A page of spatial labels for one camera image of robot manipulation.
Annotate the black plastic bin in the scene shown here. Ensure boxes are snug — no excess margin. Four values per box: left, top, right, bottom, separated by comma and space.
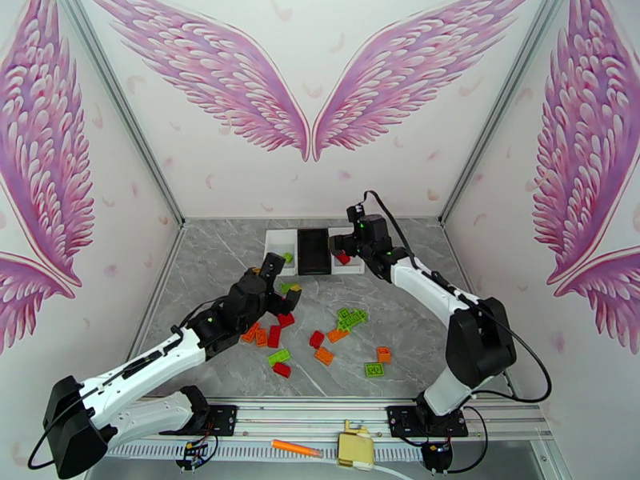
297, 227, 334, 276

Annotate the white plastic bin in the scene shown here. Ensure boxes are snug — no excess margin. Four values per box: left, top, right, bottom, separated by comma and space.
328, 226, 365, 274
263, 228, 301, 277

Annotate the orange marker pen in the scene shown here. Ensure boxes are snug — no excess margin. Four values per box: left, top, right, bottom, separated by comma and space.
270, 438, 324, 458

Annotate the yellow clamp device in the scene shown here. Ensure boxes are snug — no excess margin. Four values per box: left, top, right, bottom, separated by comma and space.
335, 419, 376, 470

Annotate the black electronics module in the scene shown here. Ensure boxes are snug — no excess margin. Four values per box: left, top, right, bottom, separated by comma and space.
421, 439, 454, 478

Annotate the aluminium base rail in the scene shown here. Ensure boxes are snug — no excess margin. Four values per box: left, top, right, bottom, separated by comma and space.
210, 397, 546, 445

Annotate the white perforated cable duct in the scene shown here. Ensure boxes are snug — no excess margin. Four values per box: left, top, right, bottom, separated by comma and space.
94, 439, 426, 463

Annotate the small circuit board with wires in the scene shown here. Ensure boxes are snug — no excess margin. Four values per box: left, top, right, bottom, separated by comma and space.
174, 439, 219, 473

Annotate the aluminium frame post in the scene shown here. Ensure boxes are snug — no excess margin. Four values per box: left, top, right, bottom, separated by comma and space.
54, 0, 186, 229
439, 0, 572, 229

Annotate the thin black cable loop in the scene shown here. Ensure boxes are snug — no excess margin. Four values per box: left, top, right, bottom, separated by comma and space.
447, 405, 490, 476

